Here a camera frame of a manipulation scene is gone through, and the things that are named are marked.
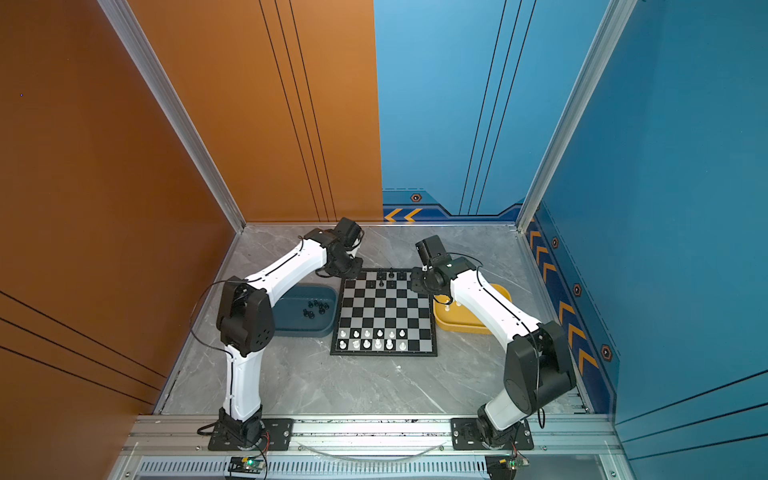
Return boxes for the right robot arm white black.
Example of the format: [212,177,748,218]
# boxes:
[410,235,577,449]

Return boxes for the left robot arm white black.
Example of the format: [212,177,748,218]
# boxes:
[209,217,364,451]

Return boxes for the white chess pieces in tray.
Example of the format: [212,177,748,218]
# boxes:
[442,300,461,312]

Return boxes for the black chess pieces on board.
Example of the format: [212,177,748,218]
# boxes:
[359,268,420,289]

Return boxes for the black chess pieces in tray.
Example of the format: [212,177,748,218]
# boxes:
[302,299,330,320]

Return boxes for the white chess pieces row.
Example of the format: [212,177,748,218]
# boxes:
[334,327,409,353]

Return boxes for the right circuit board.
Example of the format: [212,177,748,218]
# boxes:
[485,456,530,480]

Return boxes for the left green circuit board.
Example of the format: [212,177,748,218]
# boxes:
[225,456,268,479]

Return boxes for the yellow plastic tray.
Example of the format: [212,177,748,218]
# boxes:
[432,276,521,341]

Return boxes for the teal plastic tray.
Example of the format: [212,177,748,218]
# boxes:
[273,284,337,338]

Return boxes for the black white chessboard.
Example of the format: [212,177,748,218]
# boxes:
[330,274,438,358]

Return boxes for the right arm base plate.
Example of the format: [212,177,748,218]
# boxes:
[450,417,535,451]

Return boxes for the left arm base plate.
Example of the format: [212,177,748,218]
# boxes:
[207,418,294,453]

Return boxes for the aluminium mounting rail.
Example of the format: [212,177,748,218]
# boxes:
[109,414,633,479]

